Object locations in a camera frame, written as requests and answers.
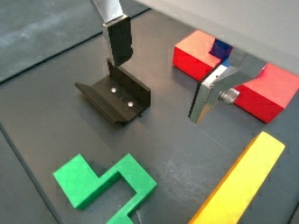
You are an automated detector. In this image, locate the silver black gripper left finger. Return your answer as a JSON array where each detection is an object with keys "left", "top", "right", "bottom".
[{"left": 90, "top": 0, "right": 134, "bottom": 67}]

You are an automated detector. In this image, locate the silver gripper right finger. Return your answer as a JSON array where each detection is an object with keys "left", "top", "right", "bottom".
[{"left": 190, "top": 54, "right": 267, "bottom": 123}]

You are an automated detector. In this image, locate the yellow rectangular block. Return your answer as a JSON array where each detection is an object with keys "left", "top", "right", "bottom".
[{"left": 188, "top": 131, "right": 286, "bottom": 224}]

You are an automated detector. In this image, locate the red board with slots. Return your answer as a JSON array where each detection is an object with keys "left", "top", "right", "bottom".
[{"left": 172, "top": 31, "right": 299, "bottom": 123}]

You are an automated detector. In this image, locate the blue peg far left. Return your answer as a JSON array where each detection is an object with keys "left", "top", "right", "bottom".
[{"left": 210, "top": 39, "right": 232, "bottom": 67}]

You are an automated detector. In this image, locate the green zigzag block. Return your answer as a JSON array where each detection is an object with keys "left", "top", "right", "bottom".
[{"left": 52, "top": 154, "right": 156, "bottom": 224}]

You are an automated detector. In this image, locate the black angle bracket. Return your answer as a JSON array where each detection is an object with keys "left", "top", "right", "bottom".
[{"left": 75, "top": 59, "right": 151, "bottom": 125}]

